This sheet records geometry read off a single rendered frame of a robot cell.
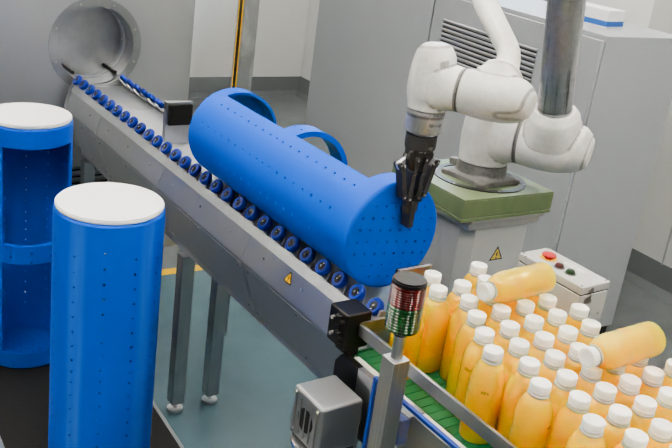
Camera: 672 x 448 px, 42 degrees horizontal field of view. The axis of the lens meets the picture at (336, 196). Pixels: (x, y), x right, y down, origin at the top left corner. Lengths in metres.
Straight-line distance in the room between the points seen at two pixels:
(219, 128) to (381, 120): 2.23
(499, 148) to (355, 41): 2.38
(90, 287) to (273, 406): 1.29
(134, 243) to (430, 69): 0.86
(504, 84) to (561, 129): 0.67
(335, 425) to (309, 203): 0.58
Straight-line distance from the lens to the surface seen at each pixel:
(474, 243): 2.69
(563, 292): 2.11
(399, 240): 2.18
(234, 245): 2.58
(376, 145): 4.79
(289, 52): 7.89
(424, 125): 2.02
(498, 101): 1.95
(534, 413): 1.66
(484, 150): 2.70
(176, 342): 3.17
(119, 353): 2.39
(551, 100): 2.57
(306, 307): 2.28
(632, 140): 3.95
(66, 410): 2.52
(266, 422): 3.32
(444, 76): 1.98
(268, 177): 2.36
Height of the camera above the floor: 1.90
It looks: 20 degrees down
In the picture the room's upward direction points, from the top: 8 degrees clockwise
